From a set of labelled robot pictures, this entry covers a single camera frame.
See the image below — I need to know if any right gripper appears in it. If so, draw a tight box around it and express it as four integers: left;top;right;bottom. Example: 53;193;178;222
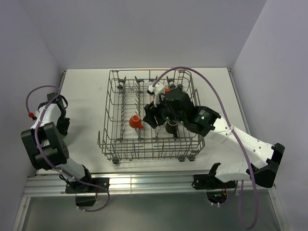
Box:
142;92;185;129

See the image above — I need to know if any orange brown mug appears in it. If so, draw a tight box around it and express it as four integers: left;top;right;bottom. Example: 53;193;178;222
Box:
129;115;143;129

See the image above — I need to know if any dark brown mug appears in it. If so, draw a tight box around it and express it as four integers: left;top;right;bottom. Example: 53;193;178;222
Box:
165;120;179;138

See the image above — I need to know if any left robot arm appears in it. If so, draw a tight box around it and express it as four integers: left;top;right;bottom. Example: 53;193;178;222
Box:
21;92;94;192

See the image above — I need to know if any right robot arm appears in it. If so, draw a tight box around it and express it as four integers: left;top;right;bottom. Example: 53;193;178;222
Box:
143;86;285;188

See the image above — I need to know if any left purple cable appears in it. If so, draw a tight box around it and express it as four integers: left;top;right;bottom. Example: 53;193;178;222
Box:
25;85;111;212

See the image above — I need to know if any purple cable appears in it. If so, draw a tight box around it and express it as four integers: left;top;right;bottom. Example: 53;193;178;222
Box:
150;66;260;229
25;85;111;212

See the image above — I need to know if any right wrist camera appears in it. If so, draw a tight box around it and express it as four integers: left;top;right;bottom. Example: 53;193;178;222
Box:
147;82;166;107

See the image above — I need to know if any grey wire dish rack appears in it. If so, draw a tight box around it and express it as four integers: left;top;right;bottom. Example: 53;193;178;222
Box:
98;69;205;164

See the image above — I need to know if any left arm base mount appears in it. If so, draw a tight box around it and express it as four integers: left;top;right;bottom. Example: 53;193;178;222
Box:
65;177;110;208

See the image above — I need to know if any aluminium mounting rail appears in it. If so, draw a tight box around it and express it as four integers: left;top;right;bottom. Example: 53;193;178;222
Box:
24;168;276;197

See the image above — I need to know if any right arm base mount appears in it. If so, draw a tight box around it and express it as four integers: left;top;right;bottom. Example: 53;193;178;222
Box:
192;170;236;190

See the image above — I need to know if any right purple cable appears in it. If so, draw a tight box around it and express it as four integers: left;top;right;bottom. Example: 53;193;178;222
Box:
150;66;260;229

